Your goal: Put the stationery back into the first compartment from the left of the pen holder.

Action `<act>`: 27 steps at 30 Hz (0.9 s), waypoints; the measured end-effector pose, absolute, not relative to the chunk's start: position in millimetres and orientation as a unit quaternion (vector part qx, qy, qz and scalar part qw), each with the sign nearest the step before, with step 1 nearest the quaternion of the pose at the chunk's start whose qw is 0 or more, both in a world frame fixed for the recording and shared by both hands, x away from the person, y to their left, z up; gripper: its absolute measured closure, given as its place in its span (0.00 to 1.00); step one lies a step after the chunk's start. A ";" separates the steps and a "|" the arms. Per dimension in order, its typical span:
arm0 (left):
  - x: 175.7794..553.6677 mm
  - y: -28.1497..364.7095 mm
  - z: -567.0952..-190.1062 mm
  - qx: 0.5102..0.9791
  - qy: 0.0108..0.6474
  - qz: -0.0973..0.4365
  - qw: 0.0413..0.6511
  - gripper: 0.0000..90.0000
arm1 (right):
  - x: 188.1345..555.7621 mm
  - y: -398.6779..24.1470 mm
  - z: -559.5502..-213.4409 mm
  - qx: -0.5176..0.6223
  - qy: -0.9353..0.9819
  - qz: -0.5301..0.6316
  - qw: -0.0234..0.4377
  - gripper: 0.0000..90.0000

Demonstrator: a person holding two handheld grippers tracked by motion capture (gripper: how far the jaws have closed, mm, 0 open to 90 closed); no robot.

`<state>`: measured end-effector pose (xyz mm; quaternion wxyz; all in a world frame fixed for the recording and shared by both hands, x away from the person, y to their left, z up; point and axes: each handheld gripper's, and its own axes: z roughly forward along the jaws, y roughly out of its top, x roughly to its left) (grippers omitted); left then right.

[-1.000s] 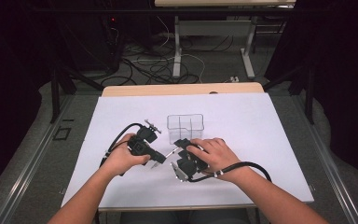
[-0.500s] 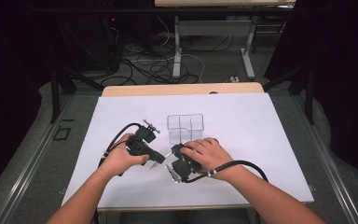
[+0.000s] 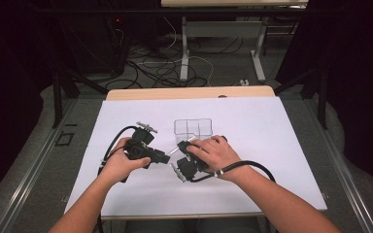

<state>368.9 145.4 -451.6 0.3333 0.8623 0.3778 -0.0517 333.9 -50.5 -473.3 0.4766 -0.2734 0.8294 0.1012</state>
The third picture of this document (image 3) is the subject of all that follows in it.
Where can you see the white paper sheet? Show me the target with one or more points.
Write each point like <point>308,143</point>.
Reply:
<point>255,145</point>

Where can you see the white power plug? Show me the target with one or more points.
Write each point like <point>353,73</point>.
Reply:
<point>244,82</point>

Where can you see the black computer tower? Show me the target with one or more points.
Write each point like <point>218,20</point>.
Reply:
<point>92,45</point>

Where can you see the person's right hand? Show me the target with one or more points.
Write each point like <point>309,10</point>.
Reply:
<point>217,153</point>

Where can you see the white frame desk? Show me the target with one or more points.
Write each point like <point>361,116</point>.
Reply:
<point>221,29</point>

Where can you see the aluminium floor rail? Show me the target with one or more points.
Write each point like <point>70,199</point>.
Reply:
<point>340,168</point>
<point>29,174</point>

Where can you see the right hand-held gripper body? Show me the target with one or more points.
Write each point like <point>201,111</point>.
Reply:
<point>187,166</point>

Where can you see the thin white stick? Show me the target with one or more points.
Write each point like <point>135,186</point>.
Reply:
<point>174,149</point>

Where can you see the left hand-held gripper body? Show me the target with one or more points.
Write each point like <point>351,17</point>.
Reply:
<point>141,147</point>

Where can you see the clear acrylic divided container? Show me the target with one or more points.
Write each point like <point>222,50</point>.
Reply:
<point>192,127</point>

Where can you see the person's left hand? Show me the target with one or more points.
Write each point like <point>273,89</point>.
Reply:
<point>118,165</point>

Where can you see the black metal stand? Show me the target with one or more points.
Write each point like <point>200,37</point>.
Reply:
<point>322,97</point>
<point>58,97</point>

